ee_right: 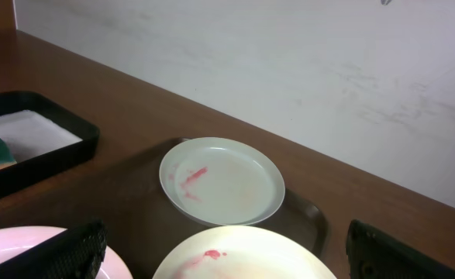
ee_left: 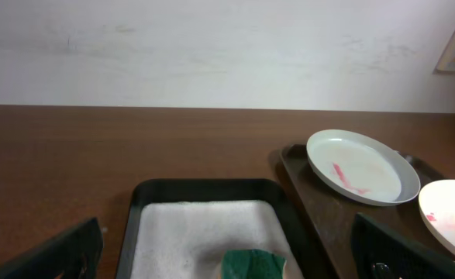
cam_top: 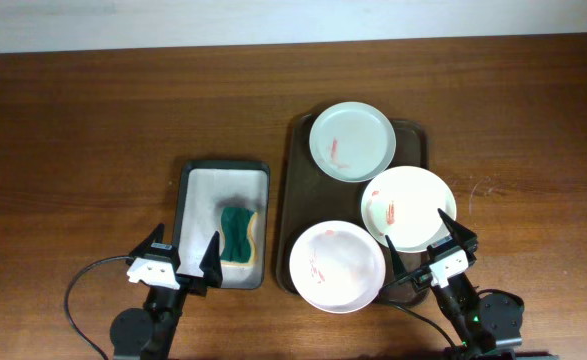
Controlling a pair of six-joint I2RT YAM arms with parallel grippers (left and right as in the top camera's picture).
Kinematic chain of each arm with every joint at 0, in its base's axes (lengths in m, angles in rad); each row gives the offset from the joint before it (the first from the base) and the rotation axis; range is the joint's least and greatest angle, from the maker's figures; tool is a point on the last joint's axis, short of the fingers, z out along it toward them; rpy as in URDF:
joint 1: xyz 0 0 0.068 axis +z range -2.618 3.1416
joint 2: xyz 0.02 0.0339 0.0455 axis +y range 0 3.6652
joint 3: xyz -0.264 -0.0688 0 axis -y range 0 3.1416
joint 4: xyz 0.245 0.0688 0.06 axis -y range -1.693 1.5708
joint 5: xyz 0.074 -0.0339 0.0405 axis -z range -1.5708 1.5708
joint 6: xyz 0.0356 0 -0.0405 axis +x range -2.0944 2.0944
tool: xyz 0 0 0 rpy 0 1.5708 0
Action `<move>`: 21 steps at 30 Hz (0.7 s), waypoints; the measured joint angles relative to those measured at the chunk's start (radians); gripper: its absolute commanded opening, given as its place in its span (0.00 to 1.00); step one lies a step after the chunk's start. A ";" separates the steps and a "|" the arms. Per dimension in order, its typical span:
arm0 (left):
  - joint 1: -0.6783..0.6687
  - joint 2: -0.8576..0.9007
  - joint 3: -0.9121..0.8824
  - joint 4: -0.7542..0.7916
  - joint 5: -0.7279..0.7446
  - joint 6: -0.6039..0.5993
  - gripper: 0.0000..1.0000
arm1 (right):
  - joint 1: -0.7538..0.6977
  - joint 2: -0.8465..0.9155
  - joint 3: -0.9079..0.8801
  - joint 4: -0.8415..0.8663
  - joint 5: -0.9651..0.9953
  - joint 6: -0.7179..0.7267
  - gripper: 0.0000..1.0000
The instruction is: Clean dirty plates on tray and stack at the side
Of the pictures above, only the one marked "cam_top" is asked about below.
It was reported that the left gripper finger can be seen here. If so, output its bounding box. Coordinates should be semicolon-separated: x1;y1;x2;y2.
128;223;165;258
199;232;223;288

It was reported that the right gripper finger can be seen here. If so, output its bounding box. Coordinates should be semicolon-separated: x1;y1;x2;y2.
384;234;406;280
438;209;478;250

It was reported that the green and yellow sponge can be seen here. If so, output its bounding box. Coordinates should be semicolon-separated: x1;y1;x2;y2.
220;207;258;267

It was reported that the pink white plate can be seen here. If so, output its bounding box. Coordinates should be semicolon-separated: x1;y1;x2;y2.
289;220;386;314

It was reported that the cream white plate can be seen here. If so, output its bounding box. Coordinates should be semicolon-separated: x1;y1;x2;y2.
360;166;457;253

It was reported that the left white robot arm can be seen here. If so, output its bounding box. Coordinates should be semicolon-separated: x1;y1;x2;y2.
110;223;223;360

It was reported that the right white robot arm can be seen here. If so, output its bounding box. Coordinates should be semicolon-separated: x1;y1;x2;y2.
384;209;554;360

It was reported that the small black soapy tray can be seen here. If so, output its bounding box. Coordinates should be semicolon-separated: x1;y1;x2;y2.
172;160;270;290

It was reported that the pale green plate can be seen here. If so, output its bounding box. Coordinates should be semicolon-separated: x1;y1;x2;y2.
309;102;397;183

